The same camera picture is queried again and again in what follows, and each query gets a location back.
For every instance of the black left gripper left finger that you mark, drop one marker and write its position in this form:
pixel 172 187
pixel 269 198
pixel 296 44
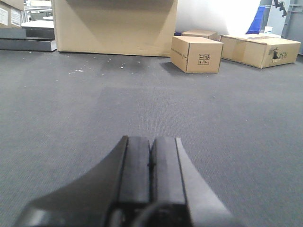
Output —
pixel 120 180

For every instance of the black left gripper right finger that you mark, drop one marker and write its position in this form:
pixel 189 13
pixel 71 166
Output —
pixel 180 197

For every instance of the small cardboard box with symbols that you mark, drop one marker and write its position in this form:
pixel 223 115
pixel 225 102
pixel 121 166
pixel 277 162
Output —
pixel 196 54

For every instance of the small rear cardboard box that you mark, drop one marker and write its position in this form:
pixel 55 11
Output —
pixel 213 35

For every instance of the dark grey stepped platform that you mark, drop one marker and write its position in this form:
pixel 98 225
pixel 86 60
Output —
pixel 28 39

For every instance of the blue plastic bin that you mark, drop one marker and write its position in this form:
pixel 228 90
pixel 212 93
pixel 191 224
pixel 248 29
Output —
pixel 255 26

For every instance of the flat long cardboard box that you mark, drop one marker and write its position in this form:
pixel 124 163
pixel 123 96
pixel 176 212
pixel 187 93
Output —
pixel 260 51

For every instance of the large cardboard box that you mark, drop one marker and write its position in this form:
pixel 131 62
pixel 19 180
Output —
pixel 123 27

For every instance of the labelled cardboard box far left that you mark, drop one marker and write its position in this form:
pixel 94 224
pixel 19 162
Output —
pixel 10 13

